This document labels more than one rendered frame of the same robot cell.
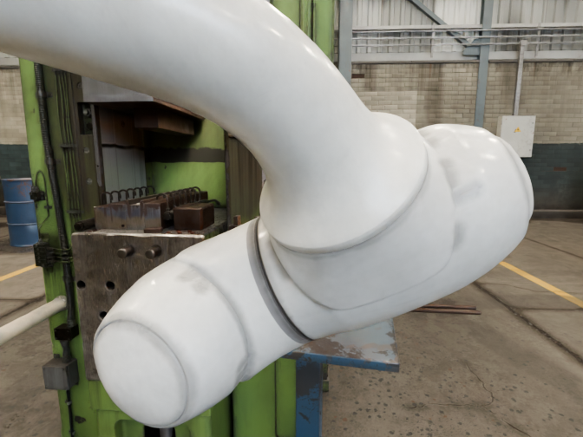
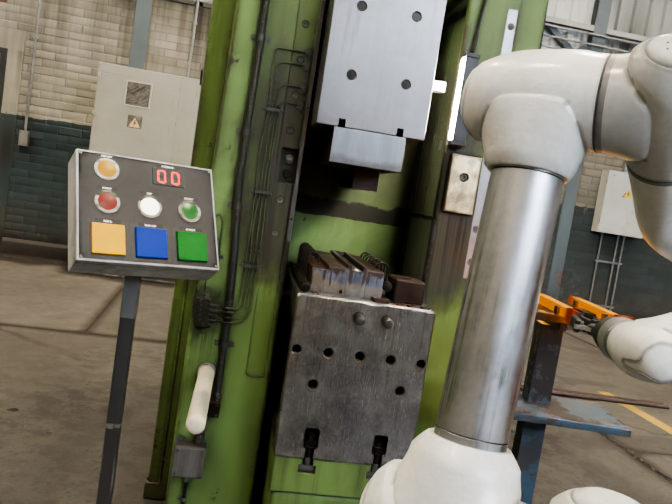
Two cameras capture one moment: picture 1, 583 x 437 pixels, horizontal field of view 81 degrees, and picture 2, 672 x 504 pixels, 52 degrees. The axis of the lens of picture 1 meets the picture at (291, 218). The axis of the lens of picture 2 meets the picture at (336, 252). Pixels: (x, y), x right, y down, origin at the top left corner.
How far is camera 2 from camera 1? 1.26 m
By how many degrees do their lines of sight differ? 13
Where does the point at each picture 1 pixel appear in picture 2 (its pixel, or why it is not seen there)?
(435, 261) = not seen: outside the picture
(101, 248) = (329, 312)
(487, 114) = (587, 162)
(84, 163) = (274, 213)
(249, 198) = (449, 277)
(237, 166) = (443, 241)
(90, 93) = (338, 153)
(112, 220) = (329, 284)
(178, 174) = (319, 230)
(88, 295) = (301, 360)
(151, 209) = (374, 278)
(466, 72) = not seen: hidden behind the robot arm
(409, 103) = not seen: hidden behind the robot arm
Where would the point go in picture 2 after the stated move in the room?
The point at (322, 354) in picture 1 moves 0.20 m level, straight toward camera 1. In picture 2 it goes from (572, 420) to (613, 452)
